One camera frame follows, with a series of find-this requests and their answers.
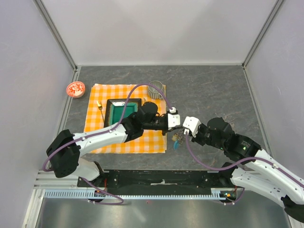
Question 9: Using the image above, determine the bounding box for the keyring with keys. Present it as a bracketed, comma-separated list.
[172, 131, 185, 145]

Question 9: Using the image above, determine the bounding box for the blue carabiner tag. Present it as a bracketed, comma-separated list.
[173, 140, 181, 150]

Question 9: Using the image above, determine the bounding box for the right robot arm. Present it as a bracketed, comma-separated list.
[182, 116, 304, 222]

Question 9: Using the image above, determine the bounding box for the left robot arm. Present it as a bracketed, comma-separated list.
[47, 102, 181, 187]

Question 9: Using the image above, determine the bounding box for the orange checkered cloth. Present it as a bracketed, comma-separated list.
[84, 84, 167, 154]

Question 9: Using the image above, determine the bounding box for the striped grey mug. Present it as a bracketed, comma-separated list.
[148, 81, 164, 100]

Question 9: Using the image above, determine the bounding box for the teal square plate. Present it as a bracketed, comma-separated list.
[104, 98, 142, 127]

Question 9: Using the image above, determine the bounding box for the gold fork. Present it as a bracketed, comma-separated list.
[96, 101, 105, 122]

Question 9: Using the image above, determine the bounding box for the red patterned small bowl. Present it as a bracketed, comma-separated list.
[66, 81, 86, 98]

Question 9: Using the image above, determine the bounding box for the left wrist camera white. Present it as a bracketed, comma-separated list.
[167, 107, 181, 130]

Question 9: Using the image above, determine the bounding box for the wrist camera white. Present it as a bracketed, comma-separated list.
[167, 107, 181, 130]
[182, 116, 201, 137]

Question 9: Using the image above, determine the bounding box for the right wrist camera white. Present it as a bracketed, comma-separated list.
[182, 116, 201, 137]

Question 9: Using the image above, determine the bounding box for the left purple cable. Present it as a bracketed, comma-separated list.
[42, 83, 175, 205]

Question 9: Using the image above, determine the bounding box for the grey cable duct rail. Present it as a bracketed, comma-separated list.
[44, 189, 231, 200]

